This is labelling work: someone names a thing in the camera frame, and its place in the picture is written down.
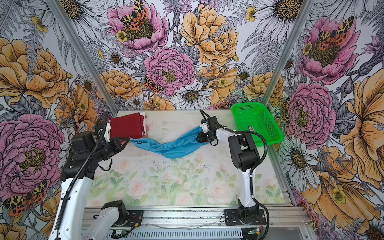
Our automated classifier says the blue t-shirt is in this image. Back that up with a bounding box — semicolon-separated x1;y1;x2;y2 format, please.
130;127;207;159

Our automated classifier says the green plastic basket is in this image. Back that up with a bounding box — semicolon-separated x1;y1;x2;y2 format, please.
231;102;284;146

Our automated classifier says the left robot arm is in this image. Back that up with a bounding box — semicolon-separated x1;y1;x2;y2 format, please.
49;131;129;240

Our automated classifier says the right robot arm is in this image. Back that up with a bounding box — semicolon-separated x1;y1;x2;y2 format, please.
196;117;270;226

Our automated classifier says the dark red folded t-shirt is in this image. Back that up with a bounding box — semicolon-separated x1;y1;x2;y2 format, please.
110;113;143;139

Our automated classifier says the white folded t-shirt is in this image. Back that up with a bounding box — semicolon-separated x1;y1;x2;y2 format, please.
140;112;147;130

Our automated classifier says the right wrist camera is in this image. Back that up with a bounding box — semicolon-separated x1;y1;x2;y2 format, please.
200;120;210;133

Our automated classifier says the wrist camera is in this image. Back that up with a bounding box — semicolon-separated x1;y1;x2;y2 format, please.
200;120;210;133
104;123;111;143

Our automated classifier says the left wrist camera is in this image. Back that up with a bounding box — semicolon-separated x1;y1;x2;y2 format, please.
104;123;111;143

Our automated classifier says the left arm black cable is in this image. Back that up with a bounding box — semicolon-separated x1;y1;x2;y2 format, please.
53;117;114;235

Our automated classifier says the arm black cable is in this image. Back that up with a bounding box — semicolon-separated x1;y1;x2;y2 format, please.
199;109;271;240
53;117;114;235

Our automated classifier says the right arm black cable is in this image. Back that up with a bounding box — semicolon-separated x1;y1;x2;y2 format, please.
199;109;271;240

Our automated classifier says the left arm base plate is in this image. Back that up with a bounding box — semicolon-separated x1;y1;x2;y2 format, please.
122;210;144;228

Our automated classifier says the aluminium front rail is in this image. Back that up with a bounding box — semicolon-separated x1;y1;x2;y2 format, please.
80;205;310;232

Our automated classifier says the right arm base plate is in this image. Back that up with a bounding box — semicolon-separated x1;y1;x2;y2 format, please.
224;209;267;226

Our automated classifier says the white slotted cable duct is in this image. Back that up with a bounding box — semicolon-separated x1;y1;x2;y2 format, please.
104;228;244;240

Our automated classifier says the left aluminium corner post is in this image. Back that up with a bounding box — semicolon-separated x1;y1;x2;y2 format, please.
47;1;119;117

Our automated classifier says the aluminium corner post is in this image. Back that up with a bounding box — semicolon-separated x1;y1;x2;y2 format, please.
262;0;314;105
47;1;119;117

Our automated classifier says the right aluminium corner post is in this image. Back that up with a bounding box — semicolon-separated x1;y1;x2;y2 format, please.
262;0;314;105

